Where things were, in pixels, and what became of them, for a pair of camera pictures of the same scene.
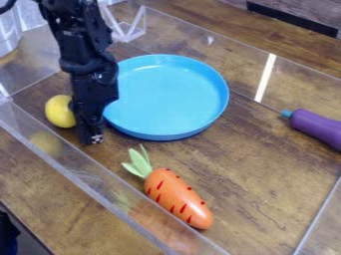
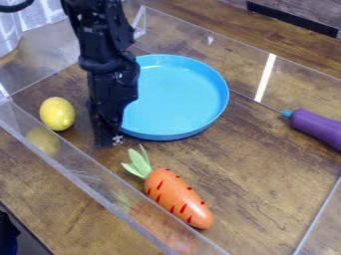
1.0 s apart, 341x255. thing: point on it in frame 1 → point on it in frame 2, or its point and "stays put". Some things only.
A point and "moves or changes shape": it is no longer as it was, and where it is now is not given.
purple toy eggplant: (323, 128) stays put
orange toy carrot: (170, 190) stays put
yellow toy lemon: (58, 111) moves or changes shape
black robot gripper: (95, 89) → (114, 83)
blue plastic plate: (172, 95) stays put
